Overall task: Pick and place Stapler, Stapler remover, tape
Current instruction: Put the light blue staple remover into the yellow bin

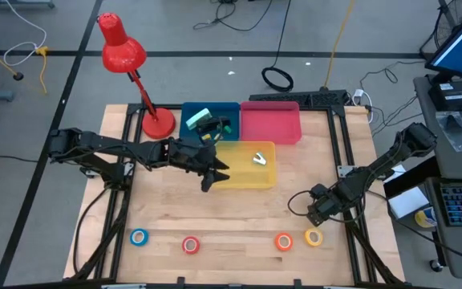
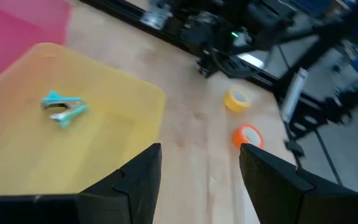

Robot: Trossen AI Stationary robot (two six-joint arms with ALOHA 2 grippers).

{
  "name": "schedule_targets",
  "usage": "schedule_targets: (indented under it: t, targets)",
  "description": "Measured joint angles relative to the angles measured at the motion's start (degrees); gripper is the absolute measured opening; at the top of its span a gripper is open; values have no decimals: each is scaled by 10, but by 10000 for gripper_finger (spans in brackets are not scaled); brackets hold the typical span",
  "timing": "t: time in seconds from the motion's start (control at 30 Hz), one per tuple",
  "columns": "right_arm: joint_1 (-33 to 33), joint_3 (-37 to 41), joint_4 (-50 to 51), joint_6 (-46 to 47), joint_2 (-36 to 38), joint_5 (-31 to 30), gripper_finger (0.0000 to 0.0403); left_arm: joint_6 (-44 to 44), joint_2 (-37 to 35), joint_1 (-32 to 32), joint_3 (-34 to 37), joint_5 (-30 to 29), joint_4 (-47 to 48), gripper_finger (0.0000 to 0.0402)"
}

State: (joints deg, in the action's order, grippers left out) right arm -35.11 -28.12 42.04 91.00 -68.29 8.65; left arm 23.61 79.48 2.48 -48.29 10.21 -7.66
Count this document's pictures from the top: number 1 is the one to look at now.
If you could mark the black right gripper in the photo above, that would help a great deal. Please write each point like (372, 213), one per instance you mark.
(322, 204)

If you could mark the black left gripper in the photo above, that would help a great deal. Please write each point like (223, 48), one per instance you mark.
(191, 156)

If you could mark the light blue staple remover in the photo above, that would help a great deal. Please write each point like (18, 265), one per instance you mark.
(259, 159)

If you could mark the black stapler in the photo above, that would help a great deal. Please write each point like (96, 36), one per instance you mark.
(211, 123)

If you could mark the mint green stapler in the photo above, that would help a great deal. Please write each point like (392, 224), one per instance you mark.
(199, 117)

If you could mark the orange tape roll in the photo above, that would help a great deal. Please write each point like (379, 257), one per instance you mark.
(277, 242)

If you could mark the red tape roll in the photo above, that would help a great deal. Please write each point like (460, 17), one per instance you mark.
(184, 245)

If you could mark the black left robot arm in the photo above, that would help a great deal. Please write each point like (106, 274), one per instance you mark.
(106, 146)

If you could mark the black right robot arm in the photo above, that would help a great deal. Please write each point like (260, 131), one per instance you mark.
(375, 172)

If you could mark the yellow translucent plastic bin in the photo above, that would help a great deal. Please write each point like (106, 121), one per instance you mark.
(247, 176)

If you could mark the blue plastic bin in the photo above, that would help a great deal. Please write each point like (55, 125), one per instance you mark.
(231, 110)

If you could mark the pink plastic bin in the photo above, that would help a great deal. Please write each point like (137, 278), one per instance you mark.
(271, 122)

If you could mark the white box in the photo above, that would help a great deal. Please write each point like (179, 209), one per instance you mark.
(407, 202)

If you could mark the black flat panel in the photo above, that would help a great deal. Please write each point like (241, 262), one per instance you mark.
(405, 180)

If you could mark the black power strip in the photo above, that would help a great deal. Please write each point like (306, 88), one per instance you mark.
(279, 97)

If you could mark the black box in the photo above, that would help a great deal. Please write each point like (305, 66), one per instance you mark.
(329, 98)

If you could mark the black caster wheel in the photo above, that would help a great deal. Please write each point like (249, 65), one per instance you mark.
(435, 265)

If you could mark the grey side desk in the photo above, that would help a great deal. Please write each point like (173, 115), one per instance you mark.
(451, 164)

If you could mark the red desk lamp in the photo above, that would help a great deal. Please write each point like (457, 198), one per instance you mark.
(122, 52)

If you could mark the clear plastic bag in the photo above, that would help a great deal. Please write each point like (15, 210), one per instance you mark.
(457, 132)

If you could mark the black mini computer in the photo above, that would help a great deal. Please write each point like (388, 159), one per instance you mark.
(451, 96)

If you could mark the black floor fan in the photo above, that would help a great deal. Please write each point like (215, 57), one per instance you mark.
(447, 28)

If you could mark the yellow pole with black foot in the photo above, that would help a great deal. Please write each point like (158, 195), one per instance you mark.
(18, 75)

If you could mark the grey rolling platform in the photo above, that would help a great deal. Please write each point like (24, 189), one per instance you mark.
(14, 4)

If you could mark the silver aluminium rail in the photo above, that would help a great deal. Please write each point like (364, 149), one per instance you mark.
(339, 287)
(122, 286)

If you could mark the black aluminium table frame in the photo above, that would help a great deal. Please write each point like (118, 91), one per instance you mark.
(134, 107)

